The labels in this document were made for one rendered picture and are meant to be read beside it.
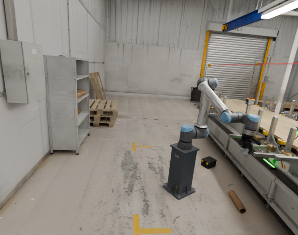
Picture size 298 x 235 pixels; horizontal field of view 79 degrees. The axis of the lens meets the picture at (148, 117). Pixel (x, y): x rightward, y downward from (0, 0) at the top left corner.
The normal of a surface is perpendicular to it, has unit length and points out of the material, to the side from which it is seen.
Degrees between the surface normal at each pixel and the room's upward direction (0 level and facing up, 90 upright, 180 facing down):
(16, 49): 90
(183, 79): 90
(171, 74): 90
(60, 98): 90
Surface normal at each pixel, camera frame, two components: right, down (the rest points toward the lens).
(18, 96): 0.09, 0.28
